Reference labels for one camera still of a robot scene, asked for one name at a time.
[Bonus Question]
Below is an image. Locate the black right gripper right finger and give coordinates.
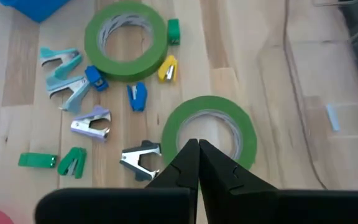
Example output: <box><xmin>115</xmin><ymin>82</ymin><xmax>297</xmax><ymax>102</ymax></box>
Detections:
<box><xmin>199</xmin><ymin>139</ymin><xmax>358</xmax><ymax>224</ymax></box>

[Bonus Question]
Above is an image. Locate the purple staple remover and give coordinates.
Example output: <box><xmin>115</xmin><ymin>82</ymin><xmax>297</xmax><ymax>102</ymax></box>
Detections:
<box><xmin>70</xmin><ymin>105</ymin><xmax>112</xmax><ymax>143</ymax></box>

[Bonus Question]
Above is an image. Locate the teal staple remover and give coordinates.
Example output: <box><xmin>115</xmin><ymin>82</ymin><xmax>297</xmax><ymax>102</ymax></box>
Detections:
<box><xmin>39</xmin><ymin>46</ymin><xmax>83</xmax><ymax>81</ymax></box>

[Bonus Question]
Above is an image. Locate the black staple remover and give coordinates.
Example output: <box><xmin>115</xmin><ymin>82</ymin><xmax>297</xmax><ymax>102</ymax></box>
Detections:
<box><xmin>119</xmin><ymin>139</ymin><xmax>162</xmax><ymax>182</ymax></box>

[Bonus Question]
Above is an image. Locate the green tape roll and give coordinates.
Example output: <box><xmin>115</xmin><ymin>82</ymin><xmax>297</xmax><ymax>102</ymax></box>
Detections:
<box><xmin>160</xmin><ymin>95</ymin><xmax>258</xmax><ymax>171</ymax></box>
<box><xmin>83</xmin><ymin>1</ymin><xmax>169</xmax><ymax>83</ymax></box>

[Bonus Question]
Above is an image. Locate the blue mini stapler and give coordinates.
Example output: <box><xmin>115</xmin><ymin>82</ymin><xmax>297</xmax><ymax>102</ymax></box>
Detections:
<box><xmin>126</xmin><ymin>82</ymin><xmax>149</xmax><ymax>113</ymax></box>
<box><xmin>84</xmin><ymin>64</ymin><xmax>110</xmax><ymax>93</ymax></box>

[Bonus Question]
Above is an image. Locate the yellow mini stapler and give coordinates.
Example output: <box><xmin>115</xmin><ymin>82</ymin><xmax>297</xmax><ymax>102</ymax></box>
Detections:
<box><xmin>157</xmin><ymin>54</ymin><xmax>179</xmax><ymax>84</ymax></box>

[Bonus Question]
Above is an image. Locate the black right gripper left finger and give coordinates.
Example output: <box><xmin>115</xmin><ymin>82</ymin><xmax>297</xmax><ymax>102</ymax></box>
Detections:
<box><xmin>34</xmin><ymin>138</ymin><xmax>200</xmax><ymax>224</ymax></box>

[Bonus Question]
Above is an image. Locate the light blue staple remover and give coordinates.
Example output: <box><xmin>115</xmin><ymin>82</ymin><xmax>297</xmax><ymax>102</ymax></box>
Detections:
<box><xmin>46</xmin><ymin>75</ymin><xmax>91</xmax><ymax>114</ymax></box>

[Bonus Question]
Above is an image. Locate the clear plastic container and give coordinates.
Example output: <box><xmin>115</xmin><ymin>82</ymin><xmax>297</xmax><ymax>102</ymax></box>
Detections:
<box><xmin>283</xmin><ymin>0</ymin><xmax>358</xmax><ymax>191</ymax></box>

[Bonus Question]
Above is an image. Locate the blue plastic basket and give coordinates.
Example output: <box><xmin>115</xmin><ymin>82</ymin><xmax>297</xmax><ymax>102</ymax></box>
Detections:
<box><xmin>0</xmin><ymin>0</ymin><xmax>71</xmax><ymax>24</ymax></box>

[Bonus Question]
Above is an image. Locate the green staple box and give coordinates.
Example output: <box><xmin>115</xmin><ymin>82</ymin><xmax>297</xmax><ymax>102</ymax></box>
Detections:
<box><xmin>17</xmin><ymin>152</ymin><xmax>58</xmax><ymax>169</ymax></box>

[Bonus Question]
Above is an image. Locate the green mini stapler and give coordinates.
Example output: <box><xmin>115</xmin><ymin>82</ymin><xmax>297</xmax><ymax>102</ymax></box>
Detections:
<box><xmin>57</xmin><ymin>146</ymin><xmax>88</xmax><ymax>180</ymax></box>
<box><xmin>167</xmin><ymin>18</ymin><xmax>181</xmax><ymax>46</ymax></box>

